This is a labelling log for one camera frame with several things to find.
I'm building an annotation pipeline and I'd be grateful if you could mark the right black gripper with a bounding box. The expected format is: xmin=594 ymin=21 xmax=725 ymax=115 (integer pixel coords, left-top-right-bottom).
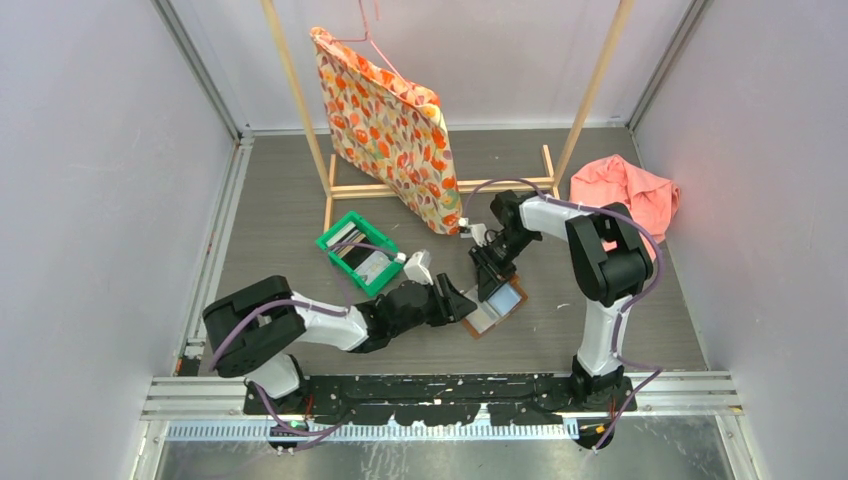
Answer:
xmin=469 ymin=229 xmax=540 ymax=302

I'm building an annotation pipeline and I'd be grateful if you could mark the brown leather card holder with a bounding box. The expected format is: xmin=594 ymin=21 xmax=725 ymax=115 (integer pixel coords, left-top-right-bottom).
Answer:
xmin=462 ymin=275 xmax=528 ymax=340

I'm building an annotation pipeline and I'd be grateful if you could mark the green plastic card bin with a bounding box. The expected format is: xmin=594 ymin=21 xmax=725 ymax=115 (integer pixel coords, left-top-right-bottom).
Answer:
xmin=315 ymin=211 xmax=406 ymax=297

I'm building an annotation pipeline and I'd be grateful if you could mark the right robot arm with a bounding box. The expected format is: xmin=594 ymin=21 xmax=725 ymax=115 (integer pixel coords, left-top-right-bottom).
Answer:
xmin=469 ymin=190 xmax=654 ymax=411

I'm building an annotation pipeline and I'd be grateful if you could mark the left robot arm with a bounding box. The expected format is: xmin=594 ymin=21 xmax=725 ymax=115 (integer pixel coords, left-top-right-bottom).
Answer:
xmin=202 ymin=274 xmax=477 ymax=414

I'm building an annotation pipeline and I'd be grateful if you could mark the stack of credit cards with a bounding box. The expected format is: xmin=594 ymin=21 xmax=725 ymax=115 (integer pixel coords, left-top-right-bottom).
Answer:
xmin=327 ymin=222 xmax=393 ymax=285

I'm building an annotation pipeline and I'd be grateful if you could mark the pink crumpled cloth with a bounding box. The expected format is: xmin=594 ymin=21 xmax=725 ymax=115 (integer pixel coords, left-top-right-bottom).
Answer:
xmin=568 ymin=155 xmax=681 ymax=244

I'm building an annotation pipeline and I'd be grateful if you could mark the wooden clothes rack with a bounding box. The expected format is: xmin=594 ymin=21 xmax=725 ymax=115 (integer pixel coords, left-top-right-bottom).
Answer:
xmin=259 ymin=0 xmax=636 ymax=234

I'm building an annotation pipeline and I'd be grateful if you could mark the floral fabric bag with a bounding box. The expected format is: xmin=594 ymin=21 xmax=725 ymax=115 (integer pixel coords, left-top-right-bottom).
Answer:
xmin=310 ymin=27 xmax=462 ymax=235

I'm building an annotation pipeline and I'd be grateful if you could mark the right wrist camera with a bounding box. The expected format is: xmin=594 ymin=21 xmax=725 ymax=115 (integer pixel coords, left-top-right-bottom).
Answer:
xmin=457 ymin=217 xmax=488 ymax=246

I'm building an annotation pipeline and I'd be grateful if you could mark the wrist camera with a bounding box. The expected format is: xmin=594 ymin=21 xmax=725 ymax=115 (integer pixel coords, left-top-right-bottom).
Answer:
xmin=396 ymin=249 xmax=434 ymax=285
xmin=457 ymin=217 xmax=488 ymax=246

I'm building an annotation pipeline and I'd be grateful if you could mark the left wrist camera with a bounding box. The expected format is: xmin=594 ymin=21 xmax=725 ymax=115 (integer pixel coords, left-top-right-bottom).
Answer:
xmin=396 ymin=249 xmax=434 ymax=285

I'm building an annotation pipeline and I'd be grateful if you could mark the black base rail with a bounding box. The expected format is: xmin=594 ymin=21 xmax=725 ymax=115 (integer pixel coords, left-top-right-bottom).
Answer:
xmin=243 ymin=373 xmax=635 ymax=427

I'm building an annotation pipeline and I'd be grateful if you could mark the aluminium frame rail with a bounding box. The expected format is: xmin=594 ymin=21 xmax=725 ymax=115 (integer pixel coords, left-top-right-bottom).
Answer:
xmin=142 ymin=371 xmax=743 ymax=444

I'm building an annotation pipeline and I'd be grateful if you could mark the pink wire hanger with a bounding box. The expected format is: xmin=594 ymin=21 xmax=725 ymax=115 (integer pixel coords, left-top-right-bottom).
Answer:
xmin=329 ymin=1 xmax=433 ymax=90

